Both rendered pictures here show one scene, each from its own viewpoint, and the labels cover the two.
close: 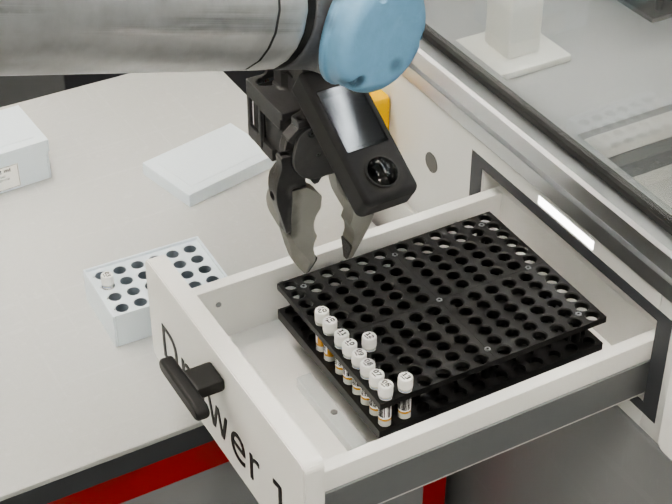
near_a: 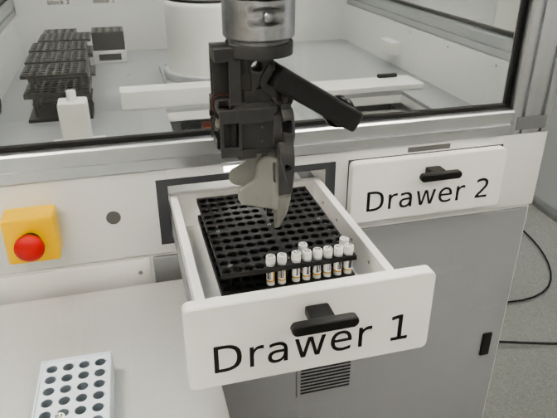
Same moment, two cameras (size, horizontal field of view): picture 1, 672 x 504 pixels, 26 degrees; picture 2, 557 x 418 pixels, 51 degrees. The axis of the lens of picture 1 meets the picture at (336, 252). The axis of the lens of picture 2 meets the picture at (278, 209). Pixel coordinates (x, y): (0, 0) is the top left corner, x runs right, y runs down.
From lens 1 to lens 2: 1.06 m
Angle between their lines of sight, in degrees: 64
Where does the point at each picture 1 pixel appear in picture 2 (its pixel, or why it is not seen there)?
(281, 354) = not seen: hidden behind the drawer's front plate
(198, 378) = (322, 313)
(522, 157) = (203, 154)
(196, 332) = (282, 301)
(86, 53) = not seen: outside the picture
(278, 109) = (269, 107)
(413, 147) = (90, 221)
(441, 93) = (116, 163)
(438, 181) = (123, 225)
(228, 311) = not seen: hidden behind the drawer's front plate
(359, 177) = (350, 105)
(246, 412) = (358, 299)
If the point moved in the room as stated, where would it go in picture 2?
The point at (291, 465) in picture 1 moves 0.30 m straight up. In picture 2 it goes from (419, 284) to (457, 9)
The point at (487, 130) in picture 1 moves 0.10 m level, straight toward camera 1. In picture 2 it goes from (168, 158) to (228, 167)
